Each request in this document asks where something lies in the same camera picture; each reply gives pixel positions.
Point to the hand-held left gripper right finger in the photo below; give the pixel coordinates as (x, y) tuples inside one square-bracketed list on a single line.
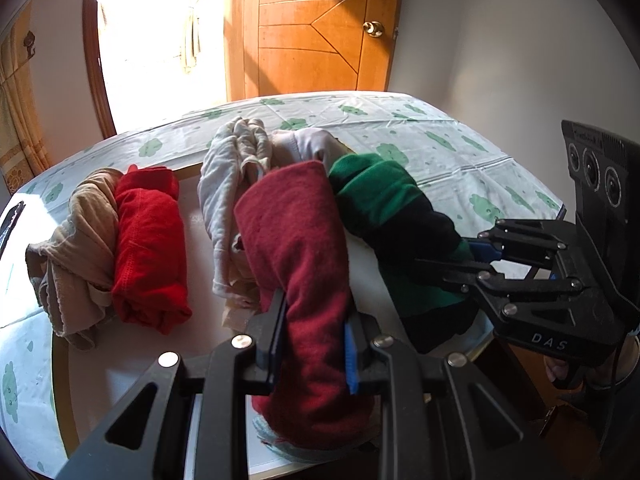
[(351, 360)]

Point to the pale pink underwear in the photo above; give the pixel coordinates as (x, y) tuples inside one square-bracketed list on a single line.
[(310, 145)]

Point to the curtain tieback hook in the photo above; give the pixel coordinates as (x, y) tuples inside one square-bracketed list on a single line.
[(30, 42)]

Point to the dark red underwear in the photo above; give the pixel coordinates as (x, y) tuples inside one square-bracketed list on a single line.
[(300, 270)]

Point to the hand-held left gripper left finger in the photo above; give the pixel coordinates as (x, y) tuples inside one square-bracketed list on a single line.
[(277, 330)]

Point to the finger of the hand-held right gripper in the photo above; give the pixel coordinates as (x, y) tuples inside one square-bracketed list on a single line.
[(525, 242), (500, 284)]

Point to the tied cream curtain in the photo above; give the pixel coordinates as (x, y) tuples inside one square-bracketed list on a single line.
[(192, 15)]

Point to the green navy underwear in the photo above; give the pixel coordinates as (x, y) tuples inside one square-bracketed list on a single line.
[(390, 210)]

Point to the black phone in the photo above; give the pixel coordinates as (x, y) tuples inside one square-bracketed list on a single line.
[(10, 220)]

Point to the grey blue underwear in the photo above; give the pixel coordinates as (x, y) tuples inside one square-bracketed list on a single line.
[(280, 447)]

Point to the orange wooden door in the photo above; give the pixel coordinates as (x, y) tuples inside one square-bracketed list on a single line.
[(310, 30)]

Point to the yellow checked curtain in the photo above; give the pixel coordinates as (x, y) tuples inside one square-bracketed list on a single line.
[(17, 110)]

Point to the person's right hand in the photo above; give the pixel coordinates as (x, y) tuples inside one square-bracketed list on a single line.
[(556, 371)]

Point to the tan underwear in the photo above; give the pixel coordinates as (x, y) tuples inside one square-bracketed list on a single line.
[(75, 250)]

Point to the bright red underwear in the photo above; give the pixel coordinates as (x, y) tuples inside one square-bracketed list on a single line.
[(150, 245)]

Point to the cream dotted underwear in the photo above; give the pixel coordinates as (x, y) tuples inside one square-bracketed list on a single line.
[(225, 195)]

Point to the white green-print tablecloth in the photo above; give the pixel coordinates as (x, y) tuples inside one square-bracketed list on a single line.
[(450, 135)]

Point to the brass door knob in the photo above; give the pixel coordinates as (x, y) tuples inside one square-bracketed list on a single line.
[(372, 28)]

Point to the shallow cardboard tray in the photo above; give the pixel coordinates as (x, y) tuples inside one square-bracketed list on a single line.
[(200, 335)]

